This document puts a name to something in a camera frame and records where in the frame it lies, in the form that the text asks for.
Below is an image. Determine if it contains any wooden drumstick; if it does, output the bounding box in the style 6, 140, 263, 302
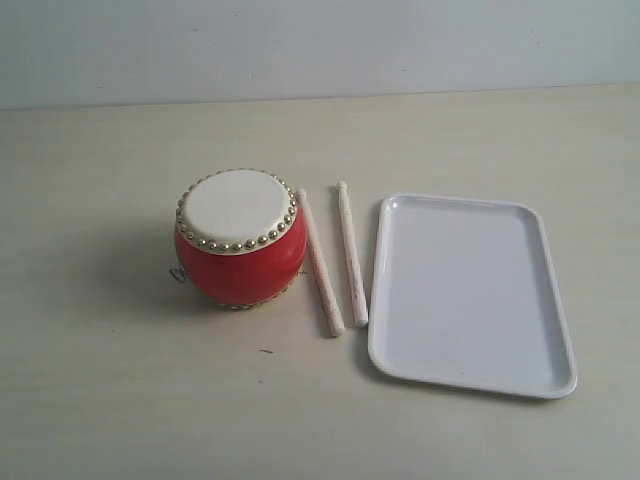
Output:
296, 189, 345, 338
336, 180, 369, 327

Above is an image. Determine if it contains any small red drum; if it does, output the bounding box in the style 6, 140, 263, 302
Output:
174, 168, 307, 309

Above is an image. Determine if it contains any white plastic tray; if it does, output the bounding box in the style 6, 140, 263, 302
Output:
367, 193, 578, 400

